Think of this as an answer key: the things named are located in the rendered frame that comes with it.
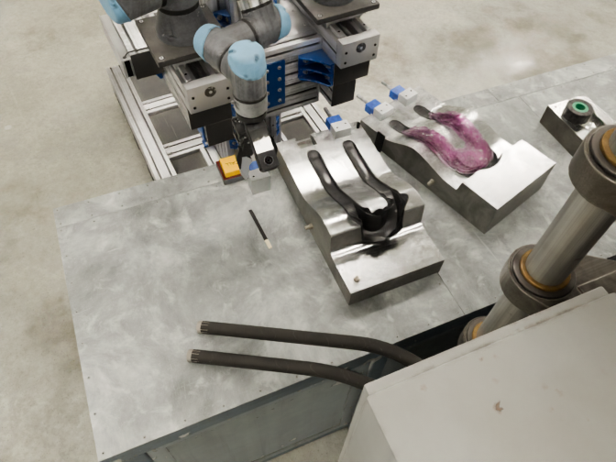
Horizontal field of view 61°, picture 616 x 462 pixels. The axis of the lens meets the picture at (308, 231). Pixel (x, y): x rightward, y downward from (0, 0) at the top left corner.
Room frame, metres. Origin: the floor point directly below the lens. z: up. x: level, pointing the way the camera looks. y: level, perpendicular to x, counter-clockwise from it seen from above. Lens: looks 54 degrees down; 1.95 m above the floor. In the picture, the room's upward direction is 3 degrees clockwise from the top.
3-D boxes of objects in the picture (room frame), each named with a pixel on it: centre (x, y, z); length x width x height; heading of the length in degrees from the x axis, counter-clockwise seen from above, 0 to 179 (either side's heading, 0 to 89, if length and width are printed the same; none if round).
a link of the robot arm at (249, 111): (0.90, 0.15, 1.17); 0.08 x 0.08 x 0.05
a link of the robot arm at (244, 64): (0.91, 0.15, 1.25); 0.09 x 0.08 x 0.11; 45
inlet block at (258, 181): (0.92, 0.15, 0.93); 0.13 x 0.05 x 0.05; 26
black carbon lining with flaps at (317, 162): (0.91, -0.12, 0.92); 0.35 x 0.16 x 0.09; 25
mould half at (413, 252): (0.89, -0.12, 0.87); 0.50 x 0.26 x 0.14; 25
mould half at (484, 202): (1.12, -0.41, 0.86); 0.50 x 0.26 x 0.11; 43
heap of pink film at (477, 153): (1.12, -0.40, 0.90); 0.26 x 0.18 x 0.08; 43
